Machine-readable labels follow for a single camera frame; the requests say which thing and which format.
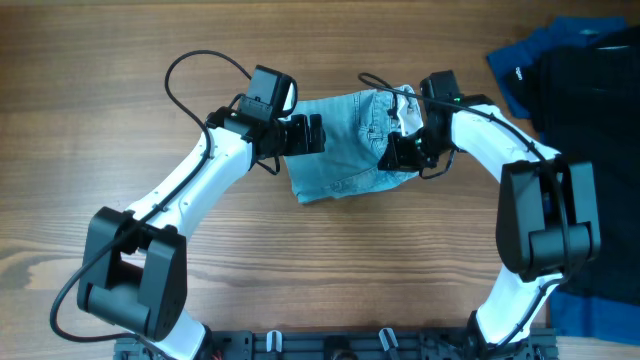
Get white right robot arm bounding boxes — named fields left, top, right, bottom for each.
left=378, top=71, right=601, bottom=357

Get light blue denim shorts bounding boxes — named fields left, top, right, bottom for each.
left=285, top=90, right=418, bottom=204

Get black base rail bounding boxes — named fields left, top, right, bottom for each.
left=113, top=328, right=559, bottom=360

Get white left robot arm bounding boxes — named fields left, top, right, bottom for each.
left=73, top=66, right=325, bottom=359

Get blue folded shirt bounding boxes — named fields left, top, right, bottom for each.
left=487, top=17, right=639, bottom=345

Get black folded shirt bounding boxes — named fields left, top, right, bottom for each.
left=529, top=27, right=640, bottom=307

